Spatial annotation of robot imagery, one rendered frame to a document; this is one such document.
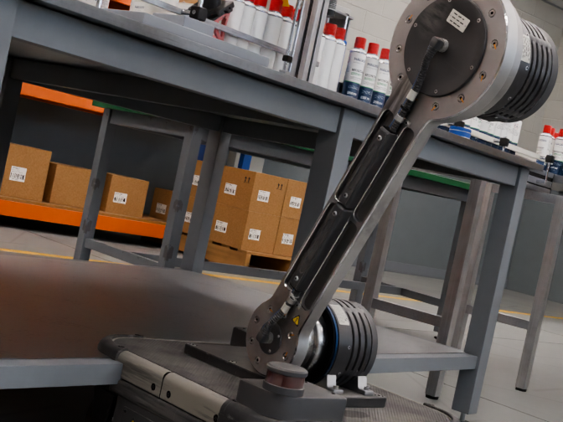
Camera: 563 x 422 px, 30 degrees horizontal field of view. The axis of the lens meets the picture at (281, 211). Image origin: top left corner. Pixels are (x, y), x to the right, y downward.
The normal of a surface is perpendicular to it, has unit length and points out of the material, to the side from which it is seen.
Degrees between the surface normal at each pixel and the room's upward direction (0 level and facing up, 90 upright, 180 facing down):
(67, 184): 90
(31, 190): 90
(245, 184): 90
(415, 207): 90
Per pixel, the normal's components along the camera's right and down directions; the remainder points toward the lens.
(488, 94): 0.41, 0.69
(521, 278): -0.73, -0.14
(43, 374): 0.78, 0.18
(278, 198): 0.62, 0.15
